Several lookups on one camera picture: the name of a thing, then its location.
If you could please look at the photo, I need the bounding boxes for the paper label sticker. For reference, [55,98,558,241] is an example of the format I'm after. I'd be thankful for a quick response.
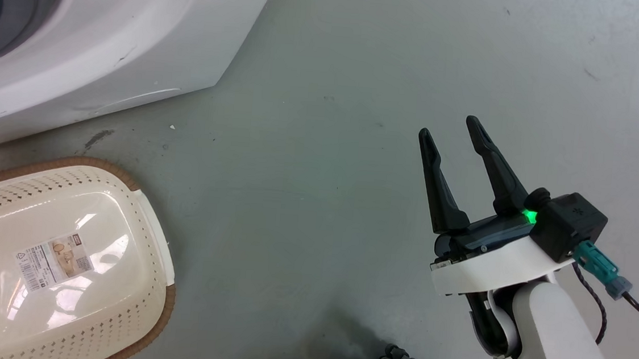
[10,228,98,299]

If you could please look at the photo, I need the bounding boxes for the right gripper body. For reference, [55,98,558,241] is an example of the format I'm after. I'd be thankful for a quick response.
[428,205,578,307]

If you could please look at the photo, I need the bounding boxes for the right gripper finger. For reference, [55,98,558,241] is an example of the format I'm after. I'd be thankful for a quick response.
[410,127,478,237]
[458,115,536,219]

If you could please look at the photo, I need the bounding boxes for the white washing machine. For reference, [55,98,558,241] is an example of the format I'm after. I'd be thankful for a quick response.
[0,0,282,179]

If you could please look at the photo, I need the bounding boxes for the teal plug black cable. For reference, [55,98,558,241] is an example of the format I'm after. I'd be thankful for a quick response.
[567,240,639,335]

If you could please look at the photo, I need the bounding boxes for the thin braided black cable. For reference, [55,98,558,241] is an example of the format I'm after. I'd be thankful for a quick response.
[566,262,613,346]

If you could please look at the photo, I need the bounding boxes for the cream plastic laundry basket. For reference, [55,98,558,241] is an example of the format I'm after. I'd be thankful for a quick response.
[0,150,187,359]

